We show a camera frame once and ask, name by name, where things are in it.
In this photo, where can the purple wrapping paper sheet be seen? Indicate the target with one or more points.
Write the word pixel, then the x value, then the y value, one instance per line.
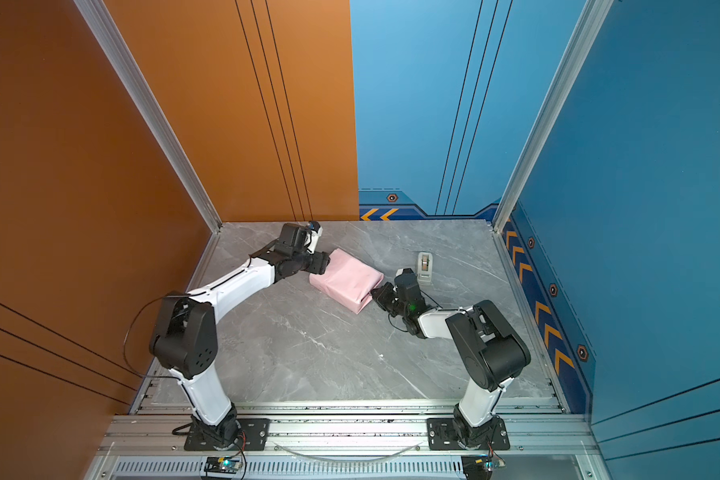
pixel 348 281

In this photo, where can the aluminium front rail frame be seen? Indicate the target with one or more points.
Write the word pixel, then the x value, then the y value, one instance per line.
pixel 353 440

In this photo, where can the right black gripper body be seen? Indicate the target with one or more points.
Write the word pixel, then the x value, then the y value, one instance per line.
pixel 403 311

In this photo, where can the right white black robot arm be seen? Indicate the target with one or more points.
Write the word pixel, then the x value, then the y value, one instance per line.
pixel 492 353

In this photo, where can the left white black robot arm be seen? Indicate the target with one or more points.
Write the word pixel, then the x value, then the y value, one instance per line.
pixel 185 337

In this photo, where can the right green circuit board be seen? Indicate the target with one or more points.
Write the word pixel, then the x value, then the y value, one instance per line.
pixel 477 467

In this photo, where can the left green circuit board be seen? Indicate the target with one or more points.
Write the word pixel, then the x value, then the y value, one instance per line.
pixel 223 467

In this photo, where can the aluminium corner post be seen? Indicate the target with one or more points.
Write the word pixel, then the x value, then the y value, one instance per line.
pixel 104 29
pixel 576 52

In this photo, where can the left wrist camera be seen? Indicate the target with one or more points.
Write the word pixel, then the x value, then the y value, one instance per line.
pixel 314 232

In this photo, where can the white tape dispenser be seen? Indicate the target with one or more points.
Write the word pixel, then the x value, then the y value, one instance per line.
pixel 425 267

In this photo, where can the left aluminium corner post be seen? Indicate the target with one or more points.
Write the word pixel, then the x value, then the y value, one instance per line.
pixel 104 29

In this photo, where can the right aluminium corner post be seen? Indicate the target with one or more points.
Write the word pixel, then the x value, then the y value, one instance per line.
pixel 576 52

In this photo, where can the green circuit board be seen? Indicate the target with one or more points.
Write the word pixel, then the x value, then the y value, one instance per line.
pixel 477 467
pixel 223 467

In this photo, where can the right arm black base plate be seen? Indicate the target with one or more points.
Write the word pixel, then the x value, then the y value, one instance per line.
pixel 454 434

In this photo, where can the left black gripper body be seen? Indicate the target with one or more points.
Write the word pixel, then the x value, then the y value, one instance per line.
pixel 312 263

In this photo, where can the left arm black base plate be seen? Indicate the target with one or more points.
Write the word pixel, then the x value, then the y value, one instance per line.
pixel 247 434

